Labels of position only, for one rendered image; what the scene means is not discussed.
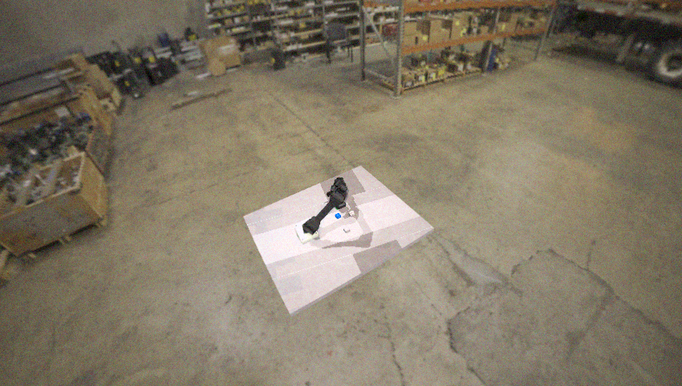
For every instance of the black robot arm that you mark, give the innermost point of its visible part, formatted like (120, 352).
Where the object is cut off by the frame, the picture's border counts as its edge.
(311, 226)

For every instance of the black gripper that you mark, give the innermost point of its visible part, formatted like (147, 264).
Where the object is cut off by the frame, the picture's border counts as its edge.
(341, 205)

